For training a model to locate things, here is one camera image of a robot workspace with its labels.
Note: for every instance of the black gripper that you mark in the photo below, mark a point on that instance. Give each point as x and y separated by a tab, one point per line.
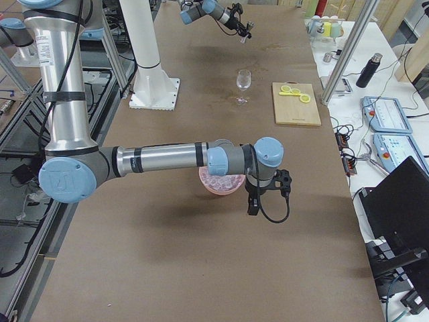
253	191
236	25

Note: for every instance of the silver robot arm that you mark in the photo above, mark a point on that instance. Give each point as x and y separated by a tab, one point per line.
75	164
191	11

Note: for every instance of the pink bowl of ice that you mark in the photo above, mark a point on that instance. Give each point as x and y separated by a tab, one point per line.
220	185

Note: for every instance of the clear wine glass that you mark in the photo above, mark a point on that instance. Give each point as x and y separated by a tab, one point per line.
243	82

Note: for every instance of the lemon slice far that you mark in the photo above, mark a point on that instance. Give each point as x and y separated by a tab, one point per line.
285	89

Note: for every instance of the lemon slice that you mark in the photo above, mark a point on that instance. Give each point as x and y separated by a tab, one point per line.
285	89
305	98
295	91

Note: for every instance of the cup rack with cups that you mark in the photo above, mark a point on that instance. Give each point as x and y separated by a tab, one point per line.
324	28

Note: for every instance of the lemon slice middle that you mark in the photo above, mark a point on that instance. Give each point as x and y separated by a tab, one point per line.
295	91

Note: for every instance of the lemon slice near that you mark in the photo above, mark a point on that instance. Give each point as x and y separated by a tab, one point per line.
305	98

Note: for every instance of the bamboo cutting board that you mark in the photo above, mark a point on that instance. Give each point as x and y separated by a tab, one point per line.
289	110

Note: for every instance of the black water bottle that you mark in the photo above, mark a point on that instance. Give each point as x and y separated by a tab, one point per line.
369	70

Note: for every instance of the teach pendant near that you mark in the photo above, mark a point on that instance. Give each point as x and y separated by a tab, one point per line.
393	148

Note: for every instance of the teach pendant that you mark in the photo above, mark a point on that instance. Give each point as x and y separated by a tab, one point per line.
385	114
393	148

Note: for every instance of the teach pendant far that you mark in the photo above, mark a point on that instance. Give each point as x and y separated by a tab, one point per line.
385	114

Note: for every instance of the aluminium frame post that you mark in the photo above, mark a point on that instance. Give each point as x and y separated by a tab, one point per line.
353	39

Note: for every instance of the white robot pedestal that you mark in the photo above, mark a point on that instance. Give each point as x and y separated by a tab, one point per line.
152	88

